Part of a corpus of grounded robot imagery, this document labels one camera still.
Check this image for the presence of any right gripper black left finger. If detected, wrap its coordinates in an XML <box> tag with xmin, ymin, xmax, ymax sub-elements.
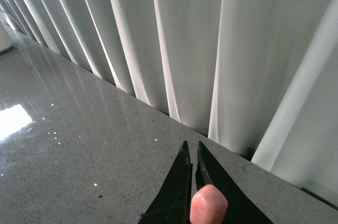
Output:
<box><xmin>138</xmin><ymin>141</ymin><xmax>193</xmax><ymax>224</ymax></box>

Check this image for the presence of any white pleated curtain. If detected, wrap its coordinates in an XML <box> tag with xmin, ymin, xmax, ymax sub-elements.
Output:
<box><xmin>1</xmin><ymin>0</ymin><xmax>337</xmax><ymax>204</ymax></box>

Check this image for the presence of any pink speckled chopstick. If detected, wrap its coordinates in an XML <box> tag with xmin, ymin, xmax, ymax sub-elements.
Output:
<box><xmin>190</xmin><ymin>184</ymin><xmax>228</xmax><ymax>224</ymax></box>

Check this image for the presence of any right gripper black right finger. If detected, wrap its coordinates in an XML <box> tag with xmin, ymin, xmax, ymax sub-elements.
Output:
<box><xmin>195</xmin><ymin>141</ymin><xmax>272</xmax><ymax>224</ymax></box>

